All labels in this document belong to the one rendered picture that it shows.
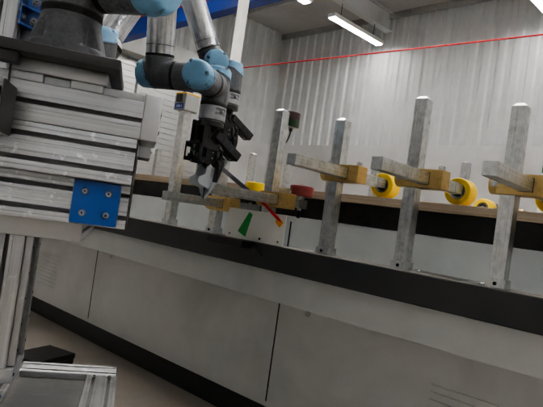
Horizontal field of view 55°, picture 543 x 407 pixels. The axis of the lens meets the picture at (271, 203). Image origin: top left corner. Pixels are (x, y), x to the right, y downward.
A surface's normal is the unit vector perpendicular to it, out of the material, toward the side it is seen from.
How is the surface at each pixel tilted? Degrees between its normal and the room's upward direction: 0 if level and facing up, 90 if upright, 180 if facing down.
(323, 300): 90
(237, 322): 90
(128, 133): 90
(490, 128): 90
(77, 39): 72
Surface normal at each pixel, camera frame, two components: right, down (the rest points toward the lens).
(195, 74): -0.25, -0.05
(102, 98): 0.25, 0.02
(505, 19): -0.70, -0.11
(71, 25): 0.44, -0.26
